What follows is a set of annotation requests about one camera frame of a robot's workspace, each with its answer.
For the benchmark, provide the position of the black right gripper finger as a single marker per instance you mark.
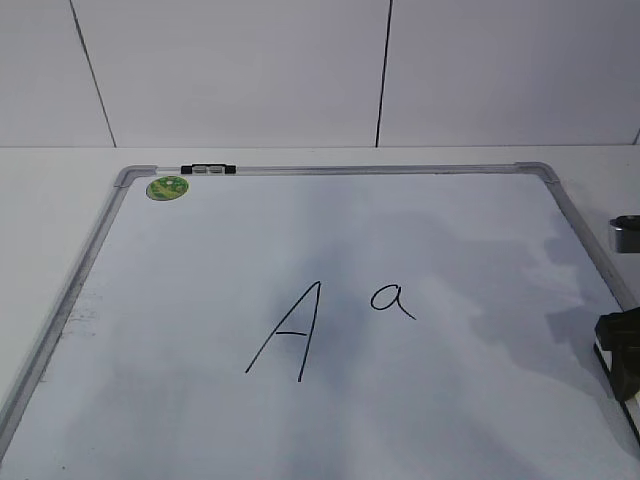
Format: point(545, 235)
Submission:
point(618, 334)

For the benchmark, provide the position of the white whiteboard eraser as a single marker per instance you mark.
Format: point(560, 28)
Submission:
point(629, 408)

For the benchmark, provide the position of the round green magnet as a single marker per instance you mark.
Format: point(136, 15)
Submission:
point(167, 188)

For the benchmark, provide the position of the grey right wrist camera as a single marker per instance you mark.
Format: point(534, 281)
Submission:
point(624, 234)

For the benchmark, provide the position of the white whiteboard with grey frame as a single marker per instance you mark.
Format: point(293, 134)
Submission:
point(330, 323)

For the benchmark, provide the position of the black grey frame clip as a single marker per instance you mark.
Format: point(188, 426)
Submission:
point(208, 169)

